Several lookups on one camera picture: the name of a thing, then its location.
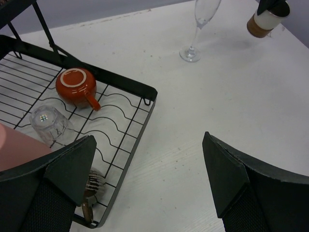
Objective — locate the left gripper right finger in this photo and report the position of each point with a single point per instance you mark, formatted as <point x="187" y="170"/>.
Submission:
<point x="251" y="195"/>

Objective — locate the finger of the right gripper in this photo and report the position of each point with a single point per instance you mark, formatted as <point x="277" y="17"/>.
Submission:
<point x="267" y="5"/>

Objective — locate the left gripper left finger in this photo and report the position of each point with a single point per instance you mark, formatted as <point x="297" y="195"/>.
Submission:
<point x="42" y="195"/>

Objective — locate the white and brown tumbler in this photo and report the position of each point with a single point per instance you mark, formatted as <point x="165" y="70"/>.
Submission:
<point x="261" y="25"/>

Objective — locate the clear champagne flute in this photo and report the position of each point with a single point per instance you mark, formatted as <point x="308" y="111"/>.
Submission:
<point x="204" y="12"/>

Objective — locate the pink plastic cup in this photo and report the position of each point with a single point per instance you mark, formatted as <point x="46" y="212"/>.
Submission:
<point x="17" y="148"/>

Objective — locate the clear faceted glass tumbler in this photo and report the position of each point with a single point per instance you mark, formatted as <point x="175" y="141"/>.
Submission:
<point x="52" y="126"/>

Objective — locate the orange ceramic cup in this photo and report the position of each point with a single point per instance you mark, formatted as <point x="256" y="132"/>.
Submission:
<point x="77" y="86"/>

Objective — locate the black wire dish rack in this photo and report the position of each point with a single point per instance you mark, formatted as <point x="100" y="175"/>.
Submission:
<point x="28" y="80"/>

